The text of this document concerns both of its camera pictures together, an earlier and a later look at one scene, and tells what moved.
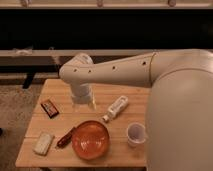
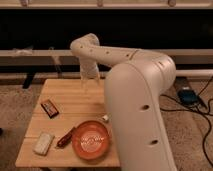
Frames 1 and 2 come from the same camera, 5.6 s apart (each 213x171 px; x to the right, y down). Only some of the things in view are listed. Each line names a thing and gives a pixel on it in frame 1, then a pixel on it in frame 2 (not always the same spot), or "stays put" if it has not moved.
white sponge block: [43, 143] stays put
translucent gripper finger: [76, 106] -> [82, 82]
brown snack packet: [49, 108] stays put
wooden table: [113, 134] stays put
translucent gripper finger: [92, 104] -> [98, 80]
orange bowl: [90, 140] stays put
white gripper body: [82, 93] -> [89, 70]
